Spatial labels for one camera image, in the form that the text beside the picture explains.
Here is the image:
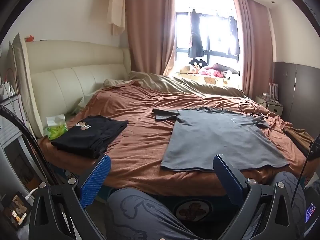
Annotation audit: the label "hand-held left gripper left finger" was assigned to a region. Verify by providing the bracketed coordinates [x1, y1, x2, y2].
[29, 153, 112, 240]

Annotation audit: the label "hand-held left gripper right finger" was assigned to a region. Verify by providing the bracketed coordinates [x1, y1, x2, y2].
[213, 154, 293, 240]

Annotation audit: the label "grey t-shirt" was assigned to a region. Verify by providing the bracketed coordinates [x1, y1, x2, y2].
[152, 107, 290, 172]

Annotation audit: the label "brown garment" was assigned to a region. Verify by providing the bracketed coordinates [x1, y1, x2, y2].
[281, 126, 315, 155]

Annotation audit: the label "black folded t-shirt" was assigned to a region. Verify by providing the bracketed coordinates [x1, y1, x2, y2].
[51, 115, 129, 159]

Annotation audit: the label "blue cartoon print bed skirt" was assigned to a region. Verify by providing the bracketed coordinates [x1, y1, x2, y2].
[59, 169, 250, 224]

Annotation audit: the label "brown blanket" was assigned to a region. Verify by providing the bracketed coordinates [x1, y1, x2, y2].
[37, 81, 315, 198]

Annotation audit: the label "grey patterned pants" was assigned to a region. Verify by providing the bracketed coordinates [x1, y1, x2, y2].
[106, 171, 307, 240]

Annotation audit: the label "white nightstand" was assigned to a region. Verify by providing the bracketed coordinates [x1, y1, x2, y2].
[255, 92, 284, 117]

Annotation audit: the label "phone with lit screen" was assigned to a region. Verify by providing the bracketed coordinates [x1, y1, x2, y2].
[304, 201, 317, 224]

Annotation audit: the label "green tissue pack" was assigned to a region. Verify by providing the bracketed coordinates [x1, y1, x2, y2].
[44, 114, 68, 141]

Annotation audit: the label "tablet with lit screen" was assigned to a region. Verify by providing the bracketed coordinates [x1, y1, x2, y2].
[1, 191, 33, 230]

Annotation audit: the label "white bedside cabinet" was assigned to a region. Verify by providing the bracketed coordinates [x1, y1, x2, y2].
[0, 94, 54, 200]

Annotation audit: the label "cream leather headboard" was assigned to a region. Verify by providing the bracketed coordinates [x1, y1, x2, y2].
[7, 32, 132, 138]

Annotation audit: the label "pink plush toy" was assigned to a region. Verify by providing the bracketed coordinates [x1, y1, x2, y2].
[200, 65, 227, 78]

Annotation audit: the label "dark grey cushion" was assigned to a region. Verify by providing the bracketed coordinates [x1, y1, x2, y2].
[212, 63, 240, 75]

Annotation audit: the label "beige duvet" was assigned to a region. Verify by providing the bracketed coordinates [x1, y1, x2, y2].
[104, 71, 245, 98]

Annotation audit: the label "beige plush toy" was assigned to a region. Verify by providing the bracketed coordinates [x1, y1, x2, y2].
[180, 65, 200, 74]

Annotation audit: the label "black yellow plush toy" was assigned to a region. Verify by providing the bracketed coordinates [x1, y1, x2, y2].
[188, 58, 208, 68]

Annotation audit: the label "pink curtain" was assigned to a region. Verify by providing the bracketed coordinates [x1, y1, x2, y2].
[233, 0, 274, 103]
[126, 0, 175, 77]

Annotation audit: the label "window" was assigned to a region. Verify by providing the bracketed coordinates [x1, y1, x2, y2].
[174, 11, 242, 65]

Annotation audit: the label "white charger block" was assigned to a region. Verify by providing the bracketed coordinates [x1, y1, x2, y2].
[0, 80, 15, 98]

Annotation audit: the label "long black hanging garment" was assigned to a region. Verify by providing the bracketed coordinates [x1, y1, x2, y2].
[188, 9, 205, 58]

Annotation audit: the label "short black hanging garment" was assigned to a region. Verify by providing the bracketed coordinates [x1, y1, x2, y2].
[226, 16, 239, 55]

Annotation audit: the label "cream hanging cloth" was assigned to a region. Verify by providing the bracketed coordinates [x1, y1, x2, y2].
[107, 0, 126, 36]

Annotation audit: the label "thin black cable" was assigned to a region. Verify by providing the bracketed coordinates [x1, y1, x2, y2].
[292, 131, 320, 207]

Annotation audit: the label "white charging cable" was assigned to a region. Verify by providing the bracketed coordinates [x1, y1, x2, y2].
[24, 186, 38, 198]

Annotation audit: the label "white wire rack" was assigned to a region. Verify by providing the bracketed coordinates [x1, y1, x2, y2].
[268, 77, 280, 101]

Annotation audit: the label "coiled black cable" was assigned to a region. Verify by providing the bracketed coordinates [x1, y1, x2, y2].
[237, 99, 265, 117]

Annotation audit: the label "thick black braided cable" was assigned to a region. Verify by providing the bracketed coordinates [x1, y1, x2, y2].
[0, 104, 59, 188]

